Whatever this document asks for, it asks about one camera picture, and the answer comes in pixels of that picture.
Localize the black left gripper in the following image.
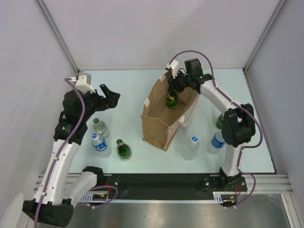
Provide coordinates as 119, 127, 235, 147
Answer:
80, 84, 120, 121

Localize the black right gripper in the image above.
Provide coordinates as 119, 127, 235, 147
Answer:
168, 68, 192, 95

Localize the green glass bottle gold cap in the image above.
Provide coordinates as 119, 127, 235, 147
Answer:
166, 92, 178, 109

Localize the clear glass bottle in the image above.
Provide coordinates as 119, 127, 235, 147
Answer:
93, 118, 110, 138

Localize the blue label water bottle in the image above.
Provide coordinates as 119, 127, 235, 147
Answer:
207, 131, 226, 155
91, 133, 111, 158

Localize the green bottle red label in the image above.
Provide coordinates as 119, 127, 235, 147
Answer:
216, 114, 224, 130

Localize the green perrier bottle front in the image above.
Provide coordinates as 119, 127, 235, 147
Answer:
116, 139, 132, 160

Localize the clear plastic bottle blue cap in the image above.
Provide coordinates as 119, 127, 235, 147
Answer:
182, 136, 200, 161

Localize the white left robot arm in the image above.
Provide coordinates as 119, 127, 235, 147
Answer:
22, 84, 121, 228

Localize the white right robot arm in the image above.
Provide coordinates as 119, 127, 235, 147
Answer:
168, 73, 256, 190

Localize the brown jute canvas bag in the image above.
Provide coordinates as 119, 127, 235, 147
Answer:
141, 72, 200, 151

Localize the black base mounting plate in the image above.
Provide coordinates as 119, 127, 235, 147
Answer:
98, 173, 247, 201

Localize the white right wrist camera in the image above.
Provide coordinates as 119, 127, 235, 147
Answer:
165, 60, 180, 79

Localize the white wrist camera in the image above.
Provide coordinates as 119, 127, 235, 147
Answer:
165, 60, 180, 79
69, 73, 95, 94

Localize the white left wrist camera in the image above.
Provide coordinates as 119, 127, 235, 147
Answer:
69, 73, 95, 94

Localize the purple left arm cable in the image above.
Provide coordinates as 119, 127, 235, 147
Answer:
33, 77, 119, 225

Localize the white cable duct rail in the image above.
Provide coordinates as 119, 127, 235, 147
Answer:
78, 191, 238, 204

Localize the aluminium frame post left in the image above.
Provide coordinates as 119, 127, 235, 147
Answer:
35, 0, 79, 76

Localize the aluminium frame post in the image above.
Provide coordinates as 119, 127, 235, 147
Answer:
243, 0, 288, 72
35, 0, 79, 76

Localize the aluminium frame post right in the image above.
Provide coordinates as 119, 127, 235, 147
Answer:
243, 0, 288, 72

